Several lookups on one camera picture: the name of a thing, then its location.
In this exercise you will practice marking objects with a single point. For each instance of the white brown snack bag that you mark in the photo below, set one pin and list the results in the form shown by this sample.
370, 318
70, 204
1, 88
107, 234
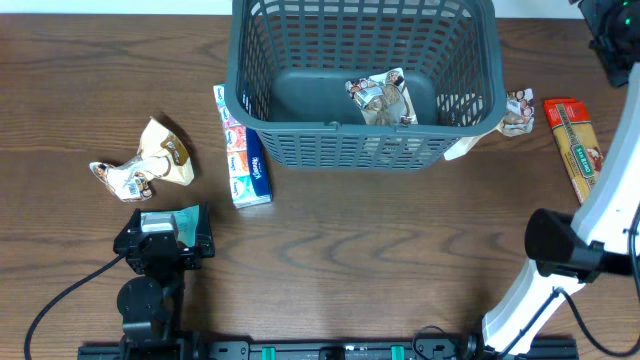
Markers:
518, 120

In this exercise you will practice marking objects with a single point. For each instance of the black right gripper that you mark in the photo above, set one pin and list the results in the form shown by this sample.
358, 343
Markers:
605, 37

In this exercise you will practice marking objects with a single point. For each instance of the beige brown snack bag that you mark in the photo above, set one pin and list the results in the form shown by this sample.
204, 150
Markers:
383, 99

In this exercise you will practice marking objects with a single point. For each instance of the teal snack bar wrapper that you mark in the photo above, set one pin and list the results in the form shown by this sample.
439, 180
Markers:
182, 223

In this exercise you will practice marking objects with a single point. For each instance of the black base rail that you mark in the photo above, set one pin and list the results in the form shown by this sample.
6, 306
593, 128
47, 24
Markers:
430, 346

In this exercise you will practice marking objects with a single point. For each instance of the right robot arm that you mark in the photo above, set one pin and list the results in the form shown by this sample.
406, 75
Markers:
566, 252

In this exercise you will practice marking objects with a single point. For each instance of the orange San Remo pasta pack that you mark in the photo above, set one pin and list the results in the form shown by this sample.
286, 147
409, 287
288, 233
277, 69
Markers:
570, 123

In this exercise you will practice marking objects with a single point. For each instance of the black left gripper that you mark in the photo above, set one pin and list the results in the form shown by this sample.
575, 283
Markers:
192, 259

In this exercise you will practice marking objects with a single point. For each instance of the grey plastic basket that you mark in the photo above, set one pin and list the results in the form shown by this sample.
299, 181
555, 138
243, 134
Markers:
288, 62

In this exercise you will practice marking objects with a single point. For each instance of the Kleenex tissue multipack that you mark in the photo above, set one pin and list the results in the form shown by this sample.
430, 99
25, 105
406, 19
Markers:
249, 179

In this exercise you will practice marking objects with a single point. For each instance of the crumpled beige snack bag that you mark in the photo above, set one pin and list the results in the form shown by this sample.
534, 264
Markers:
160, 155

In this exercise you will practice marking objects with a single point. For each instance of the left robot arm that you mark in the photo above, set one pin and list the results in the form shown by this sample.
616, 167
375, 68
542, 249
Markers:
151, 306

